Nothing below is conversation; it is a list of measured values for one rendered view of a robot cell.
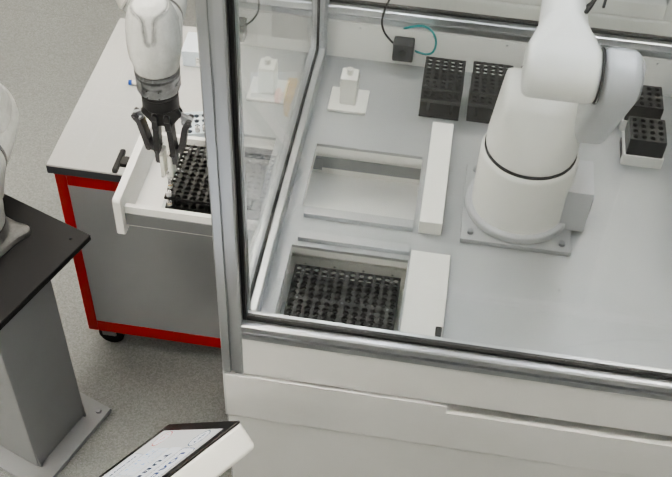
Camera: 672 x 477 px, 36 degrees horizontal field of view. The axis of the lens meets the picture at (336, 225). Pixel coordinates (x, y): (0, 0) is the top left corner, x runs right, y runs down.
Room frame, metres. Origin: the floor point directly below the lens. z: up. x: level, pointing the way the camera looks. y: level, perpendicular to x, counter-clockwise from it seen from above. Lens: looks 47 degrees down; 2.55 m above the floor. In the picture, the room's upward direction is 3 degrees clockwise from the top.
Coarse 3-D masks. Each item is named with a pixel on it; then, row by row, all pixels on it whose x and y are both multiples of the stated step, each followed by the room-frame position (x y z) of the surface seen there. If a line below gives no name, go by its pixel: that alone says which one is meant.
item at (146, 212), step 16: (192, 144) 1.81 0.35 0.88; (160, 176) 1.74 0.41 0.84; (144, 192) 1.68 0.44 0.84; (160, 192) 1.69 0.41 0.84; (128, 208) 1.58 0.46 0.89; (144, 208) 1.58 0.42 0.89; (160, 208) 1.58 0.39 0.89; (128, 224) 1.58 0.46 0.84; (144, 224) 1.57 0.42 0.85; (160, 224) 1.57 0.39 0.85; (176, 224) 1.57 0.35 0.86; (192, 224) 1.56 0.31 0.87; (208, 224) 1.56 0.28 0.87
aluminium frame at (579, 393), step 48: (240, 192) 1.13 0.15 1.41; (240, 240) 1.13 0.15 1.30; (240, 288) 1.13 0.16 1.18; (240, 336) 1.12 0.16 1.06; (288, 336) 1.11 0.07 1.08; (336, 336) 1.11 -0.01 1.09; (384, 336) 1.11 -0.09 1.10; (336, 384) 1.10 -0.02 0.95; (384, 384) 1.09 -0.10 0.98; (432, 384) 1.08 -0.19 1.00; (480, 384) 1.07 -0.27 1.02; (528, 384) 1.06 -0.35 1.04; (576, 384) 1.05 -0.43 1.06; (624, 384) 1.04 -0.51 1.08
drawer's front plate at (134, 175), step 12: (132, 156) 1.70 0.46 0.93; (144, 156) 1.74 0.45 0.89; (132, 168) 1.67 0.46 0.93; (144, 168) 1.73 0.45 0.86; (120, 180) 1.63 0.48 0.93; (132, 180) 1.65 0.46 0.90; (144, 180) 1.72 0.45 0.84; (120, 192) 1.59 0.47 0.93; (132, 192) 1.64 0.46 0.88; (120, 204) 1.57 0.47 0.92; (120, 216) 1.56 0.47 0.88; (120, 228) 1.56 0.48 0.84
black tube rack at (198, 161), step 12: (192, 156) 1.77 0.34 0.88; (204, 156) 1.75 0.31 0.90; (180, 168) 1.73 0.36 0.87; (192, 168) 1.70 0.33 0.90; (204, 168) 1.71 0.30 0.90; (180, 180) 1.66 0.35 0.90; (192, 180) 1.70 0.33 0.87; (204, 180) 1.67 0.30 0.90; (180, 192) 1.66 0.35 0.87; (192, 192) 1.63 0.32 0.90; (204, 192) 1.66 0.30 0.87; (180, 204) 1.62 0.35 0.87; (192, 204) 1.62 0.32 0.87; (204, 204) 1.63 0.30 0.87
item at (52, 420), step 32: (32, 320) 1.53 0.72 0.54; (0, 352) 1.43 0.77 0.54; (32, 352) 1.50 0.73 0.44; (64, 352) 1.59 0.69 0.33; (0, 384) 1.45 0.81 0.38; (32, 384) 1.48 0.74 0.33; (64, 384) 1.57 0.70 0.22; (0, 416) 1.47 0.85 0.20; (32, 416) 1.46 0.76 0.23; (64, 416) 1.54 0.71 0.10; (96, 416) 1.60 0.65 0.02; (0, 448) 1.48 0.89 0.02; (32, 448) 1.43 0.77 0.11; (64, 448) 1.49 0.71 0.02
